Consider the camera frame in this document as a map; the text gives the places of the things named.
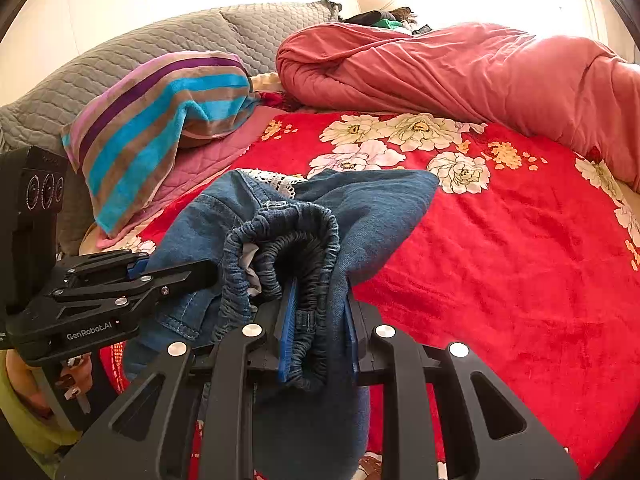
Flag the blue denim pants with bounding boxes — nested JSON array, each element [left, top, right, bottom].
[[122, 169, 438, 479]]

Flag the left hand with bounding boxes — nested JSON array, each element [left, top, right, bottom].
[[4, 350, 92, 418]]

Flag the pink quilted pillow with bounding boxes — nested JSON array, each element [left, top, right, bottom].
[[79, 105, 282, 255]]

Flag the striped blue brown towel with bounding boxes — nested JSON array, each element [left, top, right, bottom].
[[61, 51, 258, 237]]

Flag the grey quilted pillow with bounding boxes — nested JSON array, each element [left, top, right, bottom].
[[1, 0, 342, 255]]

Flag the red floral bed blanket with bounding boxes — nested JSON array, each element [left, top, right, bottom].
[[96, 112, 640, 480]]

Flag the dark clothes pile behind quilt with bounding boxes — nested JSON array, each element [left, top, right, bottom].
[[340, 6, 432, 36]]

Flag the dusty red rolled quilt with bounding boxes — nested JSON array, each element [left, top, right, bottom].
[[276, 23, 639, 190]]

